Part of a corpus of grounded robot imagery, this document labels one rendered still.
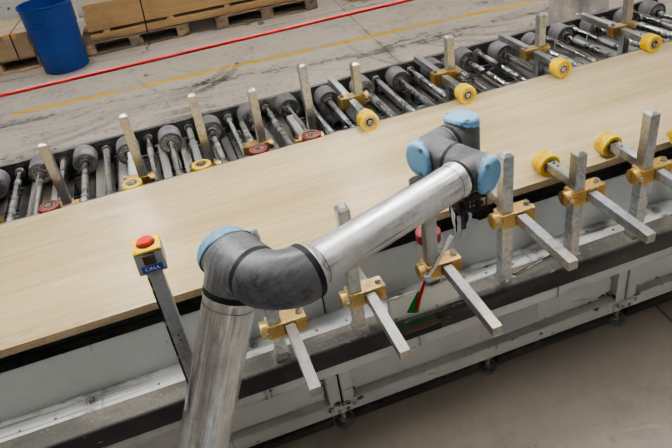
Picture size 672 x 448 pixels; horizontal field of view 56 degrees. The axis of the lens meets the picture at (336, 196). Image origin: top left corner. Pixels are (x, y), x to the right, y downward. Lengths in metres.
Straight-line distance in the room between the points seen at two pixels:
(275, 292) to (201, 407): 0.35
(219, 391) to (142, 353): 0.78
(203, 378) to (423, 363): 1.38
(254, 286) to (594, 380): 1.89
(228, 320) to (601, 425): 1.73
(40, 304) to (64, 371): 0.22
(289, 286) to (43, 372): 1.15
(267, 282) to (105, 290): 1.01
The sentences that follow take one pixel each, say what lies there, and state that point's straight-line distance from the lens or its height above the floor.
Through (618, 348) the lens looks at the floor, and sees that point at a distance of 2.95.
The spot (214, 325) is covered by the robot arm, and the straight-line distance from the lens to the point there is 1.30.
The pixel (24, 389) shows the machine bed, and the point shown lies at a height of 0.71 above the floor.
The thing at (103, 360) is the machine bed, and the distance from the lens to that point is 2.13.
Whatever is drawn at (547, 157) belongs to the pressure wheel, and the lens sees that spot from 2.23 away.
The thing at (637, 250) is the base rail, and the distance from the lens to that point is 2.37.
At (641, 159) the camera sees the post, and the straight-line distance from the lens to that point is 2.20.
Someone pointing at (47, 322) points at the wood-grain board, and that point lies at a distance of 2.07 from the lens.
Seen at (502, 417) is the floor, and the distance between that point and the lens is 2.65.
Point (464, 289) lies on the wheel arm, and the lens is 1.85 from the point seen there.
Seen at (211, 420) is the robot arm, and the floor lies 1.04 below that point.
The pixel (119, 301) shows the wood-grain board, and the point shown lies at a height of 0.90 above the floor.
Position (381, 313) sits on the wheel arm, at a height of 0.85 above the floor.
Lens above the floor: 2.09
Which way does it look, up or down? 32 degrees down
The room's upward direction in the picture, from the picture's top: 9 degrees counter-clockwise
